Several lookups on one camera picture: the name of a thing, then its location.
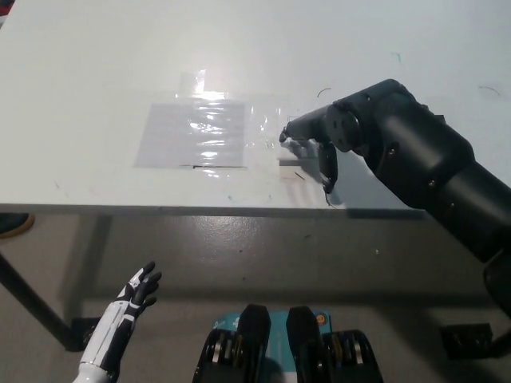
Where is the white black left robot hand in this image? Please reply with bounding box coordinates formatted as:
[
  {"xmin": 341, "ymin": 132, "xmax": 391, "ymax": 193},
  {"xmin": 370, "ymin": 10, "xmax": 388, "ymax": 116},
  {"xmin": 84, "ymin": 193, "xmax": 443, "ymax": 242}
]
[{"xmin": 78, "ymin": 260, "xmax": 163, "ymax": 375}]

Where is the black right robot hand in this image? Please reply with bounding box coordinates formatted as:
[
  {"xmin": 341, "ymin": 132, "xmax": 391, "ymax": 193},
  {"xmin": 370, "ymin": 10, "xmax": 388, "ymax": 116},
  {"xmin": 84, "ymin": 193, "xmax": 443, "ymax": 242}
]
[{"xmin": 278, "ymin": 78, "xmax": 477, "ymax": 211}]

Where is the white wall light switch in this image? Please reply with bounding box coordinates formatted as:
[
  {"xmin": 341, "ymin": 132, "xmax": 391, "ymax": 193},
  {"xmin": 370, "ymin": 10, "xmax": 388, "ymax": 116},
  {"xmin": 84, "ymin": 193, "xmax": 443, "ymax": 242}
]
[{"xmin": 277, "ymin": 115, "xmax": 321, "ymax": 168}]

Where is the black table leg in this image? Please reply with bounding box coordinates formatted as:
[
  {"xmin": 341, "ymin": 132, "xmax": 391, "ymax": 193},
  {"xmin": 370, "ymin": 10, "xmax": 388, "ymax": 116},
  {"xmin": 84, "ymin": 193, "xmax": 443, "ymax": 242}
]
[{"xmin": 0, "ymin": 250, "xmax": 101, "ymax": 353}]

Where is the clear plastic tape sheet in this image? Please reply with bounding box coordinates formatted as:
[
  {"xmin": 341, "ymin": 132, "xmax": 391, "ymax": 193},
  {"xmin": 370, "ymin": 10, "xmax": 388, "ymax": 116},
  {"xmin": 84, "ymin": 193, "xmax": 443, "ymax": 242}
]
[{"xmin": 175, "ymin": 69, "xmax": 283, "ymax": 180}]

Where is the black object with tan rim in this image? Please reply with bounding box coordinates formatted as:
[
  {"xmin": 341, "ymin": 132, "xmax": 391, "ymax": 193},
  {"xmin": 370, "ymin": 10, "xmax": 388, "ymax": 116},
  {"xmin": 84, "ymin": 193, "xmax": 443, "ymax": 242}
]
[{"xmin": 0, "ymin": 212, "xmax": 37, "ymax": 240}]

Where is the grey tape patch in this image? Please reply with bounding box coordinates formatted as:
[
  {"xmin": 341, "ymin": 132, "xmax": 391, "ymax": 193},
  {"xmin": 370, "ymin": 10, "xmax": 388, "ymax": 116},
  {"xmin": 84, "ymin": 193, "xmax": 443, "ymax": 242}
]
[{"xmin": 133, "ymin": 102, "xmax": 247, "ymax": 169}]

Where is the red and dark object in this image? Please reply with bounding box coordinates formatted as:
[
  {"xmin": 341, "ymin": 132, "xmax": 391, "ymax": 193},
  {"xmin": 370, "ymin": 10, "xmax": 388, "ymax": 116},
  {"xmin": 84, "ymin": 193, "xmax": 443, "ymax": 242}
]
[{"xmin": 0, "ymin": 0, "xmax": 19, "ymax": 31}]

